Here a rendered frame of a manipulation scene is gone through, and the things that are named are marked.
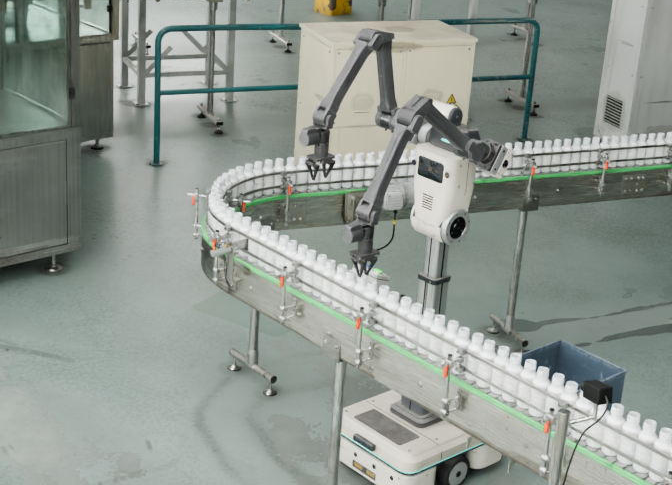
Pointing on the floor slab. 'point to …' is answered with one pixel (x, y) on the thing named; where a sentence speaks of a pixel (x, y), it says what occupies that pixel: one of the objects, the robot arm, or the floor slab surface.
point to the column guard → (333, 5)
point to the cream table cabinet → (428, 55)
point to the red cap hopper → (171, 54)
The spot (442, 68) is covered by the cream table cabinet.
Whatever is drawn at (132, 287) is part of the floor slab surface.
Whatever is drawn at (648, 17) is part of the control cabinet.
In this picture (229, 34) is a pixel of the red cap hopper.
